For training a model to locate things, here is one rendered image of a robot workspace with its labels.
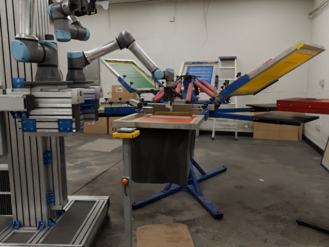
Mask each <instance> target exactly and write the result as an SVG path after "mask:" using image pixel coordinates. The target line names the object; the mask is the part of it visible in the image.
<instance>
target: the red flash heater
mask: <svg viewBox="0 0 329 247"><path fill-rule="evenodd" d="M316 99H317V98H289V99H279V100H277V103H276V106H277V111H286V112H299V113H312V114H326V115H329V99H322V100H316Z"/></svg>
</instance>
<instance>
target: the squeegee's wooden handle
mask: <svg viewBox="0 0 329 247"><path fill-rule="evenodd" d="M165 105H167V104H152V108H154V113H155V111H158V112H170V108H167V107H166V106H165ZM190 108H192V109H193V104H173V105H172V112H189V114H190Z"/></svg>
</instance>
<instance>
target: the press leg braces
mask: <svg viewBox="0 0 329 247"><path fill-rule="evenodd" d="M193 166H194V167H195V168H196V169H197V170H198V171H199V172H200V174H201V175H200V176H203V177H204V176H207V175H209V174H206V173H205V172H204V171H203V170H202V168H201V167H200V166H199V165H198V164H197V163H196V162H195V160H193V163H192V162H191V160H190V170H189V171H190V174H191V177H192V181H193V184H194V187H195V191H193V192H194V193H195V194H196V195H197V196H199V195H203V194H202V193H201V192H200V188H199V185H198V181H197V178H196V175H195V172H194V169H193ZM171 185H172V183H168V184H167V185H166V186H165V188H164V189H163V190H161V191H162V192H165V193H166V192H168V191H171V190H172V189H170V187H171Z"/></svg>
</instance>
